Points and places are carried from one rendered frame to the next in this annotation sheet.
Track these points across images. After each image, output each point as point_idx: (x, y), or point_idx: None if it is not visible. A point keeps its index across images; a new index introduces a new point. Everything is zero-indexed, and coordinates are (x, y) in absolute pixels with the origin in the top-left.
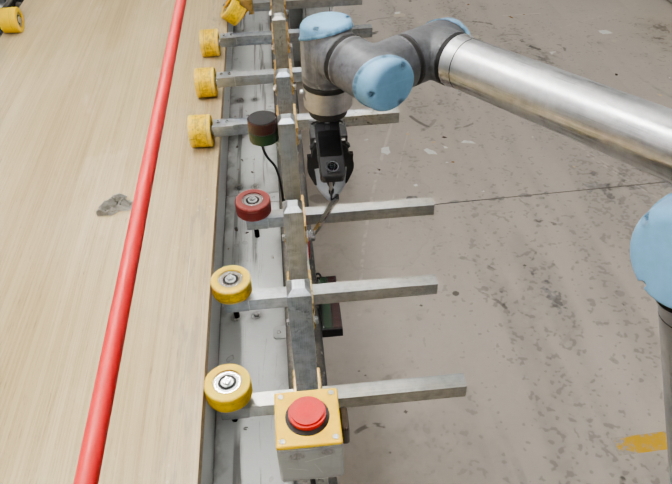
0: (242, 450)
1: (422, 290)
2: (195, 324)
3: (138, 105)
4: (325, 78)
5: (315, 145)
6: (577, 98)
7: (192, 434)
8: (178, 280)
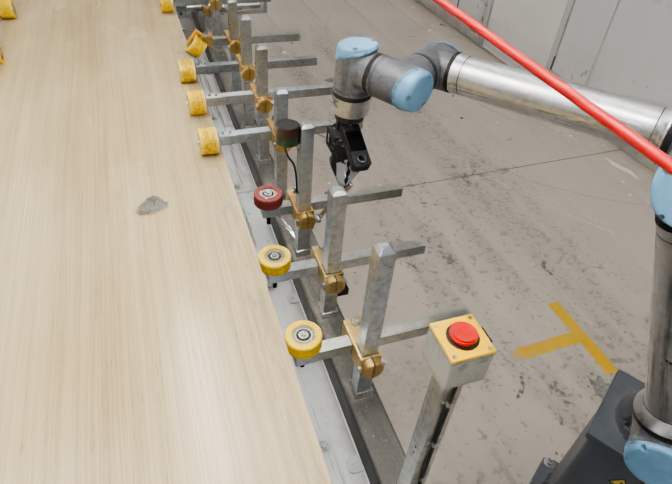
0: None
1: (414, 251)
2: (259, 293)
3: (139, 123)
4: (360, 88)
5: (340, 143)
6: None
7: (290, 378)
8: (231, 261)
